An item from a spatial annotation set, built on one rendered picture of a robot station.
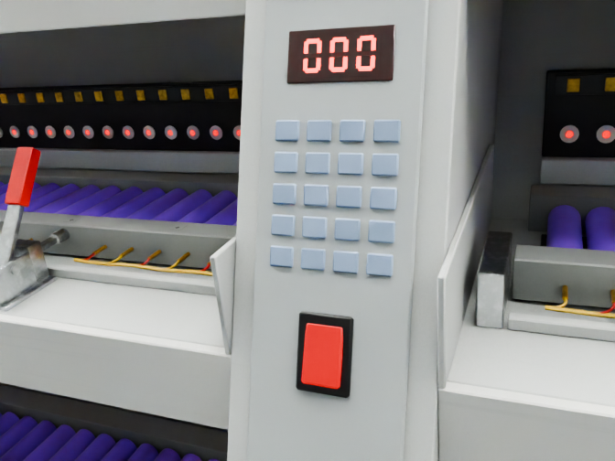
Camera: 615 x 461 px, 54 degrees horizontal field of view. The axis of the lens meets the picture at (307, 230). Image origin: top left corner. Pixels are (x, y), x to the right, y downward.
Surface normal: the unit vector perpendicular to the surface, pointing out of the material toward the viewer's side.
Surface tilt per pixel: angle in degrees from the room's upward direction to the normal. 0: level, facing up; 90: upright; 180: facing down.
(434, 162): 90
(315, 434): 90
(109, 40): 90
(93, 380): 111
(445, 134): 90
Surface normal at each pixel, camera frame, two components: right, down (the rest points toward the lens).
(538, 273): -0.36, 0.38
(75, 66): -0.37, 0.04
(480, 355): -0.08, -0.92
